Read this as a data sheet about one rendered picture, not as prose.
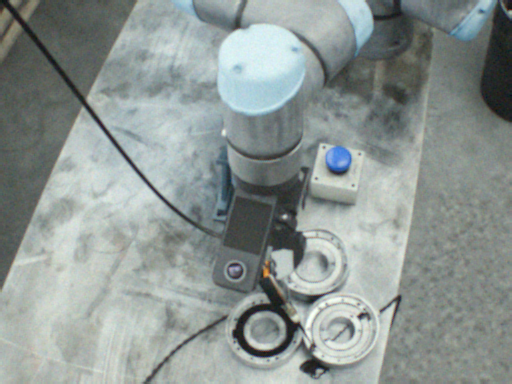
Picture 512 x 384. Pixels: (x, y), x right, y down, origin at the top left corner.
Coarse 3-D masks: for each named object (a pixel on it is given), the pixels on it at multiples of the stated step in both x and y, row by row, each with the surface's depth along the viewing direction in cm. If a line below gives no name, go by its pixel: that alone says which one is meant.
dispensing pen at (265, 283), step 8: (264, 264) 81; (264, 280) 79; (264, 288) 80; (272, 288) 80; (272, 296) 80; (280, 296) 80; (272, 304) 80; (280, 304) 80; (288, 304) 82; (288, 312) 83; (296, 312) 83; (296, 320) 83
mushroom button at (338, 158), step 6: (330, 150) 94; (336, 150) 94; (342, 150) 94; (348, 150) 94; (330, 156) 94; (336, 156) 94; (342, 156) 94; (348, 156) 94; (330, 162) 93; (336, 162) 93; (342, 162) 93; (348, 162) 93; (336, 168) 93; (342, 168) 93
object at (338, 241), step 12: (300, 228) 92; (312, 228) 92; (324, 228) 92; (336, 240) 92; (312, 252) 92; (324, 252) 91; (348, 252) 90; (300, 264) 92; (348, 264) 89; (300, 276) 90; (312, 276) 90; (324, 276) 90; (300, 288) 89; (324, 288) 89; (336, 288) 88; (312, 300) 89
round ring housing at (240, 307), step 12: (252, 300) 89; (264, 300) 89; (240, 312) 88; (264, 312) 88; (228, 324) 86; (252, 324) 87; (276, 324) 88; (228, 336) 85; (300, 336) 84; (240, 348) 85; (264, 348) 85; (288, 348) 85; (252, 360) 84; (264, 360) 84; (276, 360) 83; (288, 360) 85
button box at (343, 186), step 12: (324, 144) 98; (324, 156) 97; (360, 156) 97; (324, 168) 96; (348, 168) 96; (360, 168) 96; (312, 180) 95; (324, 180) 95; (336, 180) 95; (348, 180) 95; (360, 180) 99; (312, 192) 98; (324, 192) 97; (336, 192) 96; (348, 192) 95
